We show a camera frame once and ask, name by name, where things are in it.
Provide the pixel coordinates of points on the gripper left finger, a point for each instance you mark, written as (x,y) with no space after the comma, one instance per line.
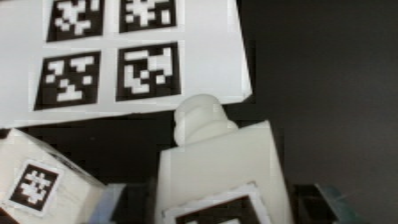
(125,205)

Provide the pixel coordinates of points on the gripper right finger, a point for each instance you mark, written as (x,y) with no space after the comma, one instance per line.
(320,207)

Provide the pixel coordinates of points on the white stool leg large tag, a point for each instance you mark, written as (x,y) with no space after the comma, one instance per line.
(50,192)

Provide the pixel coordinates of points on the white paper with tags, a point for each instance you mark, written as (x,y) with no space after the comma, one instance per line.
(111,57)

